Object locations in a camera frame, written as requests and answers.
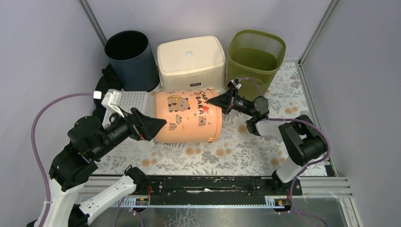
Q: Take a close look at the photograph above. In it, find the purple cable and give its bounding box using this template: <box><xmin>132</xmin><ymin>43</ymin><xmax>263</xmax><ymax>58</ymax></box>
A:
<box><xmin>30</xmin><ymin>91</ymin><xmax>103</xmax><ymax>227</ymax></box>
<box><xmin>238</xmin><ymin>77</ymin><xmax>332</xmax><ymax>227</ymax></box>

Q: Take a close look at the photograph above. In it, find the orange bucket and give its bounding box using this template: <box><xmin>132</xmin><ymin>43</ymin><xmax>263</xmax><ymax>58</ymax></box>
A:
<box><xmin>153</xmin><ymin>88</ymin><xmax>223</xmax><ymax>143</ymax></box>

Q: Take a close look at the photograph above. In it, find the dark blue round bin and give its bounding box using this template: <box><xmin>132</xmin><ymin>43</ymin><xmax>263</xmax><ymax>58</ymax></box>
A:
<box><xmin>104</xmin><ymin>30</ymin><xmax>160</xmax><ymax>92</ymax></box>

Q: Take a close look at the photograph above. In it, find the floral patterned mat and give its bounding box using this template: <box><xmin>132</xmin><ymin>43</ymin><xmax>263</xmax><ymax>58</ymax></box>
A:
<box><xmin>96</xmin><ymin>62</ymin><xmax>309</xmax><ymax>176</ymax></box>

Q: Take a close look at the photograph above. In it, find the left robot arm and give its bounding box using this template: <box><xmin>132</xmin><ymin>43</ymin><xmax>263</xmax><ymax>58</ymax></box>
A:
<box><xmin>29</xmin><ymin>108</ymin><xmax>166</xmax><ymax>227</ymax></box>

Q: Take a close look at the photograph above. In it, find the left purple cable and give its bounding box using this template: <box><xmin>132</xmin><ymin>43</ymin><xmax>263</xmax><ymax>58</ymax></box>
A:
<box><xmin>30</xmin><ymin>91</ymin><xmax>103</xmax><ymax>227</ymax></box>

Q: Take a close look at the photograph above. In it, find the cream perforated basket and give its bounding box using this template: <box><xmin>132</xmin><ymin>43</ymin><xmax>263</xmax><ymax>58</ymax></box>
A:
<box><xmin>157</xmin><ymin>36</ymin><xmax>226</xmax><ymax>92</ymax></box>

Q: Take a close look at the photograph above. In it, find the green mesh waste bin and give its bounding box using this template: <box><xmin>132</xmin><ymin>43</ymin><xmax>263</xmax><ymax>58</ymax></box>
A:
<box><xmin>227</xmin><ymin>29</ymin><xmax>286</xmax><ymax>100</ymax></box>

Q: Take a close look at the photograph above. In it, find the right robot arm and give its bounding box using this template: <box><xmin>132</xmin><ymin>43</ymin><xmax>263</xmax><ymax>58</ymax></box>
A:
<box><xmin>208</xmin><ymin>87</ymin><xmax>331</xmax><ymax>195</ymax></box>

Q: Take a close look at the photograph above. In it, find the black cloth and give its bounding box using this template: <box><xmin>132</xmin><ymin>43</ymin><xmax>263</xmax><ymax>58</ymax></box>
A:
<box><xmin>92</xmin><ymin>63</ymin><xmax>123</xmax><ymax>121</ymax></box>

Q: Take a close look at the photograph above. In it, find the aluminium frame rail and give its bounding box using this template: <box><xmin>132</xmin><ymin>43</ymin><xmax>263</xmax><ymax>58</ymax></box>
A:
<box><xmin>76</xmin><ymin>175</ymin><xmax>362</xmax><ymax>227</ymax></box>

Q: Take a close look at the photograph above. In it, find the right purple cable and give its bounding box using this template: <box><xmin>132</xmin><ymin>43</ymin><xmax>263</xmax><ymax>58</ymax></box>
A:
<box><xmin>238</xmin><ymin>77</ymin><xmax>332</xmax><ymax>227</ymax></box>

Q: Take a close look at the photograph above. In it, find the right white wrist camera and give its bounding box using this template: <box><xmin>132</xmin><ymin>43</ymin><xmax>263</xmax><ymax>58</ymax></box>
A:
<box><xmin>227</xmin><ymin>78</ymin><xmax>242</xmax><ymax>90</ymax></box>

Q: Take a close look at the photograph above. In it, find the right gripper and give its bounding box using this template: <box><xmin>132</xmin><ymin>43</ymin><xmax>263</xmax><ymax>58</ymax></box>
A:
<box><xmin>207</xmin><ymin>87</ymin><xmax>255</xmax><ymax>118</ymax></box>

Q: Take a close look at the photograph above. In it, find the white perforated basket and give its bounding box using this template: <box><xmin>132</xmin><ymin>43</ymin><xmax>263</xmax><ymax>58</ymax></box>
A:
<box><xmin>101</xmin><ymin>89</ymin><xmax>166</xmax><ymax>155</ymax></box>

